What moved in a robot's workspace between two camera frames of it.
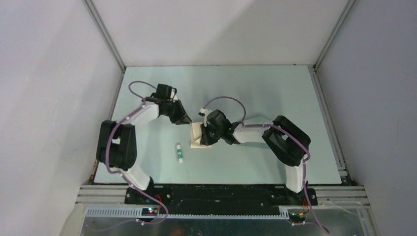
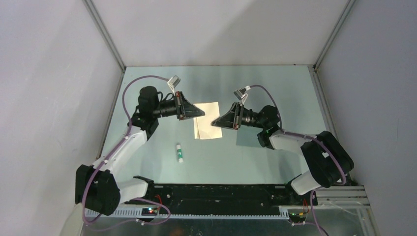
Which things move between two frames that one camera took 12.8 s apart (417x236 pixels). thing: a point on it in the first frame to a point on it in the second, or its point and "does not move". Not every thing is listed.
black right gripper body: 217,133 to 244,117
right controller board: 299,217 does not move
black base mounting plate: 220,195 does not move
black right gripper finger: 206,136 to 227,121
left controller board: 149,212 does not move
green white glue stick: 180,153 does not move
